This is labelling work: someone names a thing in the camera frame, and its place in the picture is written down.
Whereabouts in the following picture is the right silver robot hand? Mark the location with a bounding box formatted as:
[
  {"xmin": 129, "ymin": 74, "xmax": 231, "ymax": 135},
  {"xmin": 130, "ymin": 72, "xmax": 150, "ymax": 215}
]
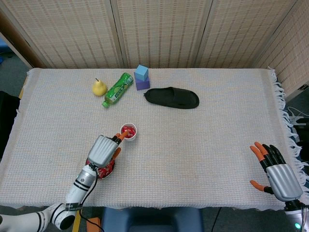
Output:
[{"xmin": 250, "ymin": 142, "xmax": 304, "ymax": 202}]

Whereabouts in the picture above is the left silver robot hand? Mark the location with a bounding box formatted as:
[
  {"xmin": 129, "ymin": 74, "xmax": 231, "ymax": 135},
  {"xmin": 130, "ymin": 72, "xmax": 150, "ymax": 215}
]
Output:
[{"xmin": 87, "ymin": 131, "xmax": 128, "ymax": 168}]

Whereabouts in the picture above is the silver metal plate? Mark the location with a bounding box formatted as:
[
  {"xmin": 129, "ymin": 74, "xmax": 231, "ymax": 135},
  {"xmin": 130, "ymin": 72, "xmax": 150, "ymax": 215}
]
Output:
[{"xmin": 85, "ymin": 158, "xmax": 116, "ymax": 179}]

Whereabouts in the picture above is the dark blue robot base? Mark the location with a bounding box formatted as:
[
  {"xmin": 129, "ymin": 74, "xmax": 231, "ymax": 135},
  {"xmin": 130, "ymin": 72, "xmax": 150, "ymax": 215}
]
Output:
[{"xmin": 100, "ymin": 207, "xmax": 205, "ymax": 232}]

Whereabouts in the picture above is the white paper cup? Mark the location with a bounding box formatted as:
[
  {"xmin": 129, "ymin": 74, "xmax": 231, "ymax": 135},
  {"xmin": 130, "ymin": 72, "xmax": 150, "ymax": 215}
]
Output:
[{"xmin": 120, "ymin": 123, "xmax": 138, "ymax": 143}]

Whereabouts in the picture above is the black equipment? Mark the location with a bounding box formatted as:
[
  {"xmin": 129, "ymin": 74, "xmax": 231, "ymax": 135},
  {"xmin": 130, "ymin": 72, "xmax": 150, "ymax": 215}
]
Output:
[{"xmin": 293, "ymin": 117, "xmax": 309, "ymax": 149}]

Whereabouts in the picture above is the green drink bottle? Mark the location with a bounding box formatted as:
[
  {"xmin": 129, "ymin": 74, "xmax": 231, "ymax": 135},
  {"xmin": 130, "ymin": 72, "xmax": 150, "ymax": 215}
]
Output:
[{"xmin": 101, "ymin": 72, "xmax": 134, "ymax": 108}]

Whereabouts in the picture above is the yellow pear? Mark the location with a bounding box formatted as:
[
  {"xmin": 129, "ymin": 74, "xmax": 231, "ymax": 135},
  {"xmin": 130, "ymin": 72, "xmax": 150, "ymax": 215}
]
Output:
[{"xmin": 92, "ymin": 78, "xmax": 108, "ymax": 97}]

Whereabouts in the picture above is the orange foam block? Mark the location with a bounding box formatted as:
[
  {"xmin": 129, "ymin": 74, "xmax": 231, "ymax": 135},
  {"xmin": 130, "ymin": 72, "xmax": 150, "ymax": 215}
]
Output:
[{"xmin": 86, "ymin": 217, "xmax": 101, "ymax": 232}]

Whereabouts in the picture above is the purple foam cube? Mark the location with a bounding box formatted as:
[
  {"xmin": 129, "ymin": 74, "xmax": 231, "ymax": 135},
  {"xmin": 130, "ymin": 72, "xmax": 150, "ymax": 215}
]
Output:
[{"xmin": 134, "ymin": 76, "xmax": 151, "ymax": 91}]

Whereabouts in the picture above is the white woven tablecloth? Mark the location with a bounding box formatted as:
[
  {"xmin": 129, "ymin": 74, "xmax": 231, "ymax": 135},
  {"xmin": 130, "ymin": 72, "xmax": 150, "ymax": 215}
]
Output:
[{"xmin": 0, "ymin": 67, "xmax": 309, "ymax": 211}]

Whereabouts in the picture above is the black slipper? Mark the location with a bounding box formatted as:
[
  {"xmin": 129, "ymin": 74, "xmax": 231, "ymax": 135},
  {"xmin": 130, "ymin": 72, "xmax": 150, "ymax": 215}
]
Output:
[{"xmin": 142, "ymin": 87, "xmax": 200, "ymax": 110}]

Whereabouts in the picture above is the light blue foam cube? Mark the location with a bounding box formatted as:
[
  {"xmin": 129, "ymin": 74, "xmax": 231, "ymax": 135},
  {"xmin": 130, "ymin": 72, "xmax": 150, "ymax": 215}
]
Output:
[{"xmin": 134, "ymin": 64, "xmax": 149, "ymax": 82}]

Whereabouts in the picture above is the black fabric object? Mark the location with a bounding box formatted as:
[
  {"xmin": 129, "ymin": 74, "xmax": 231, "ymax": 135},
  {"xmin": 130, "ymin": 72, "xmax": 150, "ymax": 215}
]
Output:
[{"xmin": 0, "ymin": 90, "xmax": 20, "ymax": 162}]

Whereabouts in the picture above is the bamboo folding screen panel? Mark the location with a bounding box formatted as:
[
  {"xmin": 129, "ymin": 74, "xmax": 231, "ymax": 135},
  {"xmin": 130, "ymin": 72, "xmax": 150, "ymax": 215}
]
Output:
[
  {"xmin": 252, "ymin": 0, "xmax": 309, "ymax": 97},
  {"xmin": 111, "ymin": 0, "xmax": 214, "ymax": 69},
  {"xmin": 0, "ymin": 0, "xmax": 121, "ymax": 70},
  {"xmin": 195, "ymin": 0, "xmax": 299, "ymax": 69}
]

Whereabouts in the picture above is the brown wooden board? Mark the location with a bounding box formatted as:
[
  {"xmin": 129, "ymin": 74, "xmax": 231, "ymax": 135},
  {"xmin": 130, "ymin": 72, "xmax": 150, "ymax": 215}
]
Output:
[{"xmin": 0, "ymin": 11, "xmax": 46, "ymax": 70}]

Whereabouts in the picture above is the blue object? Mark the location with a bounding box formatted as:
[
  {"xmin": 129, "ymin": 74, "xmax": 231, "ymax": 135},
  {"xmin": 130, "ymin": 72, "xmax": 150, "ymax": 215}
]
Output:
[{"xmin": 0, "ymin": 40, "xmax": 12, "ymax": 66}]

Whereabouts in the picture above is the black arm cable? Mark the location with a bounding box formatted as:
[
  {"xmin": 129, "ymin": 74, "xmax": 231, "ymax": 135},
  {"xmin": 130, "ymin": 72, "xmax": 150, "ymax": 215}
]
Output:
[{"xmin": 79, "ymin": 164, "xmax": 102, "ymax": 232}]

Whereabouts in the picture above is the white power strip with cables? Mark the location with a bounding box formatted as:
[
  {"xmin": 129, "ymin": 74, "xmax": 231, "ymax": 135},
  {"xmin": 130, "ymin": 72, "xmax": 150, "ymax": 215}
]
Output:
[{"xmin": 287, "ymin": 106, "xmax": 309, "ymax": 126}]

